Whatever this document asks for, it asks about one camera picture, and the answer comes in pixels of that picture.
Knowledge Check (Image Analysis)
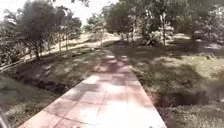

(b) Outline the row of trees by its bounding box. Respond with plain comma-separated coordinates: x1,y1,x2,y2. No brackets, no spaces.
0,0,84,66

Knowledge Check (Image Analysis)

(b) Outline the shaded grass slope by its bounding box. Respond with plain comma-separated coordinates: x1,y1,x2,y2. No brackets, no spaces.
0,43,108,128

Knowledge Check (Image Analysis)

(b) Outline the pale side path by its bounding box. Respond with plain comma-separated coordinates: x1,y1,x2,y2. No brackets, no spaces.
0,34,121,73

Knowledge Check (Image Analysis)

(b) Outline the paved slab path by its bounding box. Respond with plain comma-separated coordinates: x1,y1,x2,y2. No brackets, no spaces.
18,49,168,128

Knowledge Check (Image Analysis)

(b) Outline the group of leafy trees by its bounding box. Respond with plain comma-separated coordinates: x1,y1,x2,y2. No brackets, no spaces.
83,0,224,48

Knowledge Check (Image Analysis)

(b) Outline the dark drainage ditch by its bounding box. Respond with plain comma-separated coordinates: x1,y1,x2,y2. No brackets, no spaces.
13,71,224,109

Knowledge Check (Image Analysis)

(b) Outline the sunlit grass lawn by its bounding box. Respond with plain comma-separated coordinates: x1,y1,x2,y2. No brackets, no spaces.
109,39,224,128

